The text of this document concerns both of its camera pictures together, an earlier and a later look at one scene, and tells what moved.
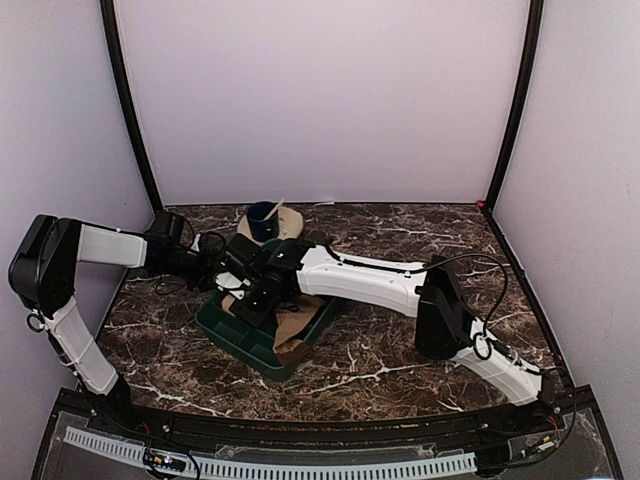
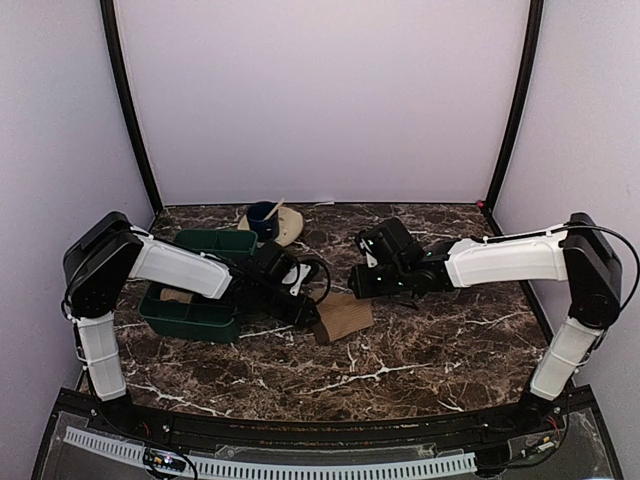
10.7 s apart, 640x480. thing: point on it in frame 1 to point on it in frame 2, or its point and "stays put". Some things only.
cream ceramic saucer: (290, 225) stays put
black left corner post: (113, 48) stays put
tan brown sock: (294, 323) to (341, 314)
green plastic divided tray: (256, 344) to (215, 320)
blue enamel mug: (263, 230) stays put
